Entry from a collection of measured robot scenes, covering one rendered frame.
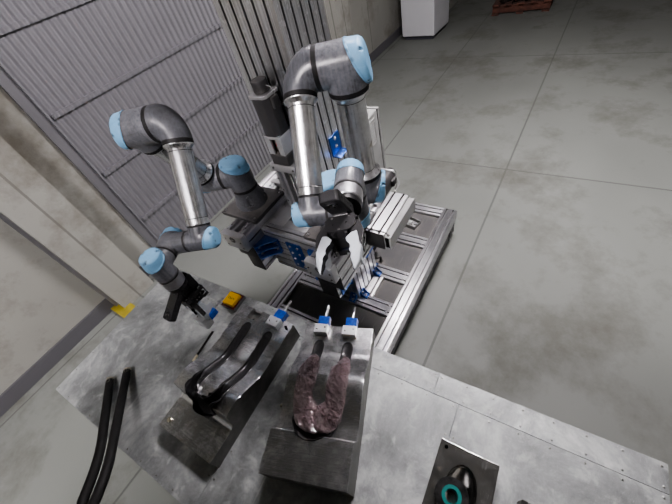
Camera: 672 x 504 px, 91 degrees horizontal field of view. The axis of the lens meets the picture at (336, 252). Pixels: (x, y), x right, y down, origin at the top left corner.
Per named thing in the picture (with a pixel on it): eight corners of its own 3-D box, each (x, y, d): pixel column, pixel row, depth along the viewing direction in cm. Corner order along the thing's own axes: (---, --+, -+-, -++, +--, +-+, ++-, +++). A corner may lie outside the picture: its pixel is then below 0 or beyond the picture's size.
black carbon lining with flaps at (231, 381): (247, 323, 133) (237, 310, 126) (278, 337, 125) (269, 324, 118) (187, 405, 115) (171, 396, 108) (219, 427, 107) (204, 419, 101)
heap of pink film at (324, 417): (307, 352, 119) (301, 342, 114) (355, 357, 114) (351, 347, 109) (287, 431, 103) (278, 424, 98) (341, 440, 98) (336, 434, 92)
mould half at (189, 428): (252, 314, 143) (238, 297, 134) (300, 335, 131) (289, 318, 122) (168, 429, 118) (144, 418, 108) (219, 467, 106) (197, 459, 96)
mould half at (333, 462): (310, 330, 132) (303, 316, 124) (375, 335, 124) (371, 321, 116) (271, 478, 101) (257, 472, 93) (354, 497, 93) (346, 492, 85)
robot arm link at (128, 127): (232, 192, 152) (143, 130, 100) (203, 198, 155) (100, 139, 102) (231, 168, 154) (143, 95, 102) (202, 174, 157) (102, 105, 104)
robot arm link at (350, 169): (367, 179, 92) (362, 152, 85) (366, 205, 84) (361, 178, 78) (339, 183, 93) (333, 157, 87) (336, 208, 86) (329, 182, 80)
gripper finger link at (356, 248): (375, 277, 66) (364, 246, 73) (367, 259, 62) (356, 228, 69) (360, 283, 67) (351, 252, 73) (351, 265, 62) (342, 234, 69)
